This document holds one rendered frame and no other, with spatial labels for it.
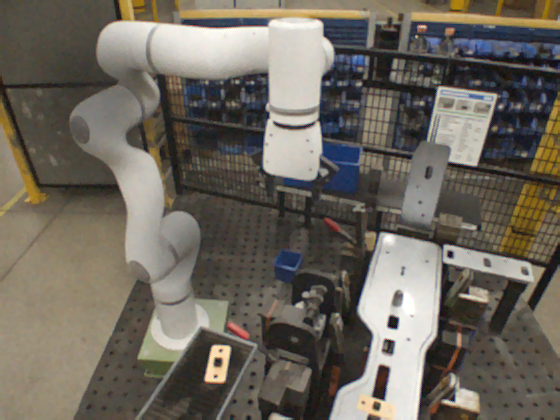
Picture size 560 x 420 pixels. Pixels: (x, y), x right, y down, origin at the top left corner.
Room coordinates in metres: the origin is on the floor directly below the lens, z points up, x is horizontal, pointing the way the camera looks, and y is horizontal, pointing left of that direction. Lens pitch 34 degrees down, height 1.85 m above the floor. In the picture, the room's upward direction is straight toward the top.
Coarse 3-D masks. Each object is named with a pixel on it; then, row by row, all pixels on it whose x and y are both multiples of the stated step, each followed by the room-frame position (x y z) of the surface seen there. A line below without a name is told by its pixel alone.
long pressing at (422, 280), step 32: (384, 256) 0.97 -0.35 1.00; (416, 256) 0.97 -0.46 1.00; (384, 288) 0.82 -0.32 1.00; (416, 288) 0.82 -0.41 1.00; (384, 320) 0.70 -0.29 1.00; (416, 320) 0.70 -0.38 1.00; (416, 352) 0.59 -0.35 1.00; (352, 384) 0.51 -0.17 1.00; (416, 384) 0.51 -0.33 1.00; (352, 416) 0.43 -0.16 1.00; (416, 416) 0.43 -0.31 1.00
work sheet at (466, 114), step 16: (448, 96) 1.38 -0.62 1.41; (464, 96) 1.36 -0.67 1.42; (480, 96) 1.34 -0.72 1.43; (496, 96) 1.32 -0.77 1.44; (432, 112) 1.39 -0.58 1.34; (448, 112) 1.37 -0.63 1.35; (464, 112) 1.35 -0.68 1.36; (480, 112) 1.33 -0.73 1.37; (432, 128) 1.39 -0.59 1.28; (448, 128) 1.37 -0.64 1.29; (464, 128) 1.35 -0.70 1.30; (480, 128) 1.33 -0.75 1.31; (448, 144) 1.36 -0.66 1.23; (464, 144) 1.34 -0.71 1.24; (480, 144) 1.32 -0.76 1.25; (464, 160) 1.34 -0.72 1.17; (480, 160) 1.32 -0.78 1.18
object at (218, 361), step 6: (216, 348) 0.49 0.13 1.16; (222, 348) 0.49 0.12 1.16; (228, 348) 0.49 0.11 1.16; (210, 354) 0.48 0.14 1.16; (216, 354) 0.48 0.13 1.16; (222, 354) 0.48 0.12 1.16; (228, 354) 0.48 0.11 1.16; (210, 360) 0.47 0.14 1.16; (216, 360) 0.46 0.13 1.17; (222, 360) 0.46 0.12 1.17; (210, 366) 0.45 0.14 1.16; (216, 366) 0.45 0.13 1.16; (222, 366) 0.45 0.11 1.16; (210, 372) 0.44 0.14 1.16; (216, 372) 0.44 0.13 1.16; (222, 372) 0.44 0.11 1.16; (210, 378) 0.42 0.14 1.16; (216, 378) 0.42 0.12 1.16; (222, 378) 0.42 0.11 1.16
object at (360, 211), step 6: (360, 204) 0.96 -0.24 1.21; (354, 210) 0.94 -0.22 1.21; (360, 210) 0.93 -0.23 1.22; (366, 210) 0.94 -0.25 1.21; (372, 210) 0.93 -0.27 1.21; (360, 216) 0.92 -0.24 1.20; (360, 222) 0.92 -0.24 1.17; (360, 228) 0.92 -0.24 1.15; (360, 234) 0.92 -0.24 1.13; (360, 240) 0.92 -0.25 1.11; (360, 246) 0.92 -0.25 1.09
